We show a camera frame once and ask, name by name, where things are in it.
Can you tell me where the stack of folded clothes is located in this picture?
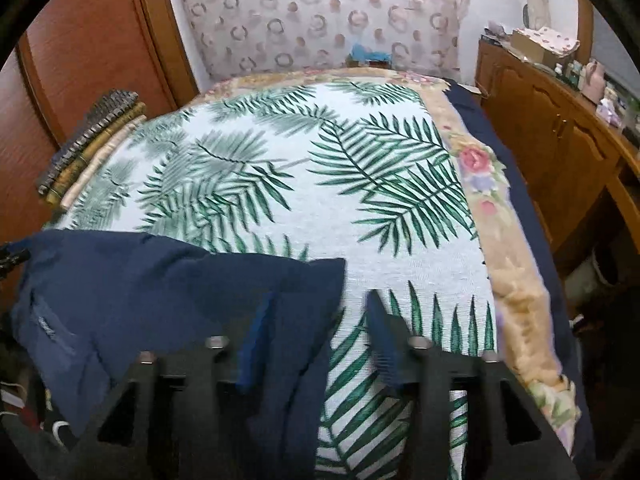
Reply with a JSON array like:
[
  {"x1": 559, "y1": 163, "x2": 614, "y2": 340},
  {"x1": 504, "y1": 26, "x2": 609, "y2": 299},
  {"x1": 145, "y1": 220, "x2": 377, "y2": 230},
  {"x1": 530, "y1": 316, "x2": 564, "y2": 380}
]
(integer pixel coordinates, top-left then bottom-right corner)
[{"x1": 36, "y1": 90, "x2": 146, "y2": 209}]

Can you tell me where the palm leaf bed sheet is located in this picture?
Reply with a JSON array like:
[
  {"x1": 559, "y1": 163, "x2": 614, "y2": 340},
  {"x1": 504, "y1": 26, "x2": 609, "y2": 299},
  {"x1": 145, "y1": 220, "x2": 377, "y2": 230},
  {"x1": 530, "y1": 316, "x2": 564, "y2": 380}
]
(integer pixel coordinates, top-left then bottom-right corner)
[{"x1": 54, "y1": 77, "x2": 496, "y2": 479}]

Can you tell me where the box with blue bag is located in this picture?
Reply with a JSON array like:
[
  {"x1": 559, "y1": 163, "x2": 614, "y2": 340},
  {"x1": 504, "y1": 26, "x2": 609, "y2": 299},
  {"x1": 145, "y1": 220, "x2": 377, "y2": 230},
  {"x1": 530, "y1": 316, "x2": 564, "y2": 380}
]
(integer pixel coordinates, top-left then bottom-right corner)
[{"x1": 345, "y1": 44, "x2": 393, "y2": 70}]

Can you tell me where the wooden sideboard cabinet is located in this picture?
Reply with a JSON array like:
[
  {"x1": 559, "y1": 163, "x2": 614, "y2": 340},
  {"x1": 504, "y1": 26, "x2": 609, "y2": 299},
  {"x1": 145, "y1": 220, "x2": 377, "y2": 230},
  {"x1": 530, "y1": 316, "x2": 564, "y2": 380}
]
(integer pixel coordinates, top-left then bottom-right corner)
[{"x1": 475, "y1": 39, "x2": 639, "y2": 258}]

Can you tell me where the louvered wooden wardrobe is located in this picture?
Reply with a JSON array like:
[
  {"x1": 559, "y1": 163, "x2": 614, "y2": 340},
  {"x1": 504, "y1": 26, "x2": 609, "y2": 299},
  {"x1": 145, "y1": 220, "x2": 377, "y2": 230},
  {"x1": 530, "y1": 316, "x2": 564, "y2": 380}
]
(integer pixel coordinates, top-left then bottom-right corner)
[{"x1": 1, "y1": 0, "x2": 198, "y2": 242}]

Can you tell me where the pink kettle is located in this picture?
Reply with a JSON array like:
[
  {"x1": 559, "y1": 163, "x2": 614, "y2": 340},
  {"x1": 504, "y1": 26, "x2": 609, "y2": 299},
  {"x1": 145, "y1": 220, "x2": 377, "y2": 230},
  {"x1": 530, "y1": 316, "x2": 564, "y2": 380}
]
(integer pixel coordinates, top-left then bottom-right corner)
[{"x1": 582, "y1": 58, "x2": 605, "y2": 105}]

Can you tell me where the floral beige blanket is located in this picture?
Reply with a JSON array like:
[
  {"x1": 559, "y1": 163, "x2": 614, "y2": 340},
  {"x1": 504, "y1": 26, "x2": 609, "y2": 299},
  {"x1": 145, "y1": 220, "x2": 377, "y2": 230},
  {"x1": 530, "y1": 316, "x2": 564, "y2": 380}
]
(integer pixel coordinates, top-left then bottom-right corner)
[{"x1": 196, "y1": 68, "x2": 580, "y2": 452}]

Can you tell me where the navy printed t-shirt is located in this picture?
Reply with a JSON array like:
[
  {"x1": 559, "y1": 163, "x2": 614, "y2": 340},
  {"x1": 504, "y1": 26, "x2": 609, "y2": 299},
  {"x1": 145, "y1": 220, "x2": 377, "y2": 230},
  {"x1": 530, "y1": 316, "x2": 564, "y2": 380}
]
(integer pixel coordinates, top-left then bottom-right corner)
[{"x1": 6, "y1": 230, "x2": 346, "y2": 479}]

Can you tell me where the cardboard box with cloth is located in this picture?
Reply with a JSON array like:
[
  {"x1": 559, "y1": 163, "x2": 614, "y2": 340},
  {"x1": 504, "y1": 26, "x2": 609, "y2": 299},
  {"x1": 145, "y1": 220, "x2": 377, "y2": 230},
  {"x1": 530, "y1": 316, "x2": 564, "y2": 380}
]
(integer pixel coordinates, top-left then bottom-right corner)
[{"x1": 510, "y1": 26, "x2": 580, "y2": 68}]

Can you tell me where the circle patterned sheer curtain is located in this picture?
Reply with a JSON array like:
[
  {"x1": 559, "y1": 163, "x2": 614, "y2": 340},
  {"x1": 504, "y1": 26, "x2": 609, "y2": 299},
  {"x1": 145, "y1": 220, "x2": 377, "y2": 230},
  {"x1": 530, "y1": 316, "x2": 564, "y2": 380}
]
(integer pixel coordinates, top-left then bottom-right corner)
[{"x1": 180, "y1": 0, "x2": 470, "y2": 80}]

